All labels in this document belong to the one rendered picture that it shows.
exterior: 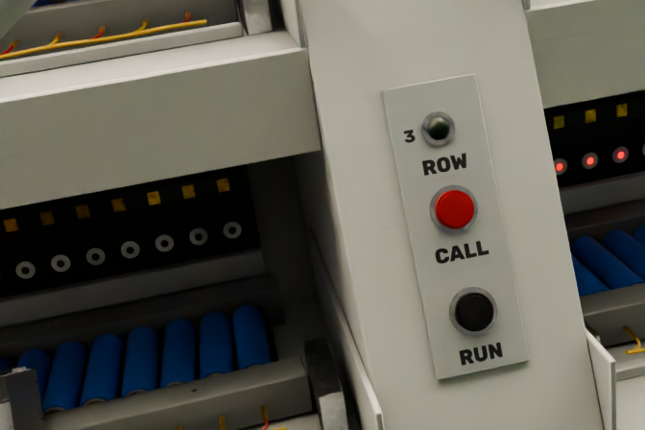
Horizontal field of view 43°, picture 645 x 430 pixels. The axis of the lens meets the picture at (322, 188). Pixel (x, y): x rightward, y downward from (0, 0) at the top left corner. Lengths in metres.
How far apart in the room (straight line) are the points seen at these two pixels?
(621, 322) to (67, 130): 0.28
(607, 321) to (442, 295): 0.12
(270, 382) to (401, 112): 0.15
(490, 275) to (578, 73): 0.10
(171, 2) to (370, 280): 0.17
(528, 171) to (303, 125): 0.10
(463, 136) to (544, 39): 0.06
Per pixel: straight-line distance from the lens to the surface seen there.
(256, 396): 0.41
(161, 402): 0.41
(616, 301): 0.45
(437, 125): 0.34
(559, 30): 0.37
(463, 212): 0.34
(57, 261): 0.51
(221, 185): 0.49
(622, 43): 0.39
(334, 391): 0.39
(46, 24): 0.42
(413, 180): 0.34
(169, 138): 0.35
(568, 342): 0.37
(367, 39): 0.35
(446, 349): 0.35
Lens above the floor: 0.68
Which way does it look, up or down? level
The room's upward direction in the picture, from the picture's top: 11 degrees counter-clockwise
